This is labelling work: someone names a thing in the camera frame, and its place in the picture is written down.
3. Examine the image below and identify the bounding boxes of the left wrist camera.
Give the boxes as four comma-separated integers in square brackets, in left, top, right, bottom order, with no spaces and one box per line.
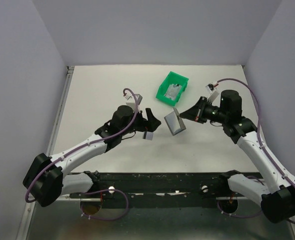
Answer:
[125,94,143,110]

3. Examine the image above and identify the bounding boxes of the cards in green bin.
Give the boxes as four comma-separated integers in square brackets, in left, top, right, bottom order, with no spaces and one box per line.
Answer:
[164,84,182,101]

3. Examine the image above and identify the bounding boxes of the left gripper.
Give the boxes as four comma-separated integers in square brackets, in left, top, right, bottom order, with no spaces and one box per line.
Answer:
[120,107,161,137]

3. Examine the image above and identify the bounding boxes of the grey card holder wallet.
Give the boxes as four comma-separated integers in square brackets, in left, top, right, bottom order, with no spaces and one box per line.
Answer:
[164,107,186,136]

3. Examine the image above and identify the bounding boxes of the aluminium front rail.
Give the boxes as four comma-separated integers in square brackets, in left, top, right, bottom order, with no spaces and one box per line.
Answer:
[26,179,294,201]

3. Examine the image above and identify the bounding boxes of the silver magnetic stripe card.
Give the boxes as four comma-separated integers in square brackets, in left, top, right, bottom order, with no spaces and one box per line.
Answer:
[142,131,154,141]

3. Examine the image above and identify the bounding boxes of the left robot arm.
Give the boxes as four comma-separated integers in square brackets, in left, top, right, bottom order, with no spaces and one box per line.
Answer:
[22,105,161,207]

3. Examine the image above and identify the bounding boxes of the green plastic bin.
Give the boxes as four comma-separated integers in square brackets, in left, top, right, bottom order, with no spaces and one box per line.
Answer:
[155,71,189,107]

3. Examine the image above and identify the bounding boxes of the aluminium left side rail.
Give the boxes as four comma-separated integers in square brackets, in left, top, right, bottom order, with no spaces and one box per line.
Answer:
[45,66,75,156]

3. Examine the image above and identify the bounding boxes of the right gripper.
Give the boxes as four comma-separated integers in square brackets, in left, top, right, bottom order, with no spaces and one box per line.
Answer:
[180,96,228,124]

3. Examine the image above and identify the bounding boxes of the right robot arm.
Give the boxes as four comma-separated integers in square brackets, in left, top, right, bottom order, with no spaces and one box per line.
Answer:
[179,90,295,223]

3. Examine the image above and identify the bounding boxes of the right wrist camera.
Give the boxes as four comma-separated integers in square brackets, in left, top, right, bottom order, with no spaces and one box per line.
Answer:
[206,81,220,104]

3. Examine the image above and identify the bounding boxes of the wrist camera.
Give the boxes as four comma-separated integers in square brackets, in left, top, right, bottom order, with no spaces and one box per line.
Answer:
[206,81,220,104]
[125,94,143,110]

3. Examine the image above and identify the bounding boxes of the aluminium rail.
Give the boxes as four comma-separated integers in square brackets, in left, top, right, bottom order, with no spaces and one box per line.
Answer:
[26,179,294,201]
[45,66,75,156]

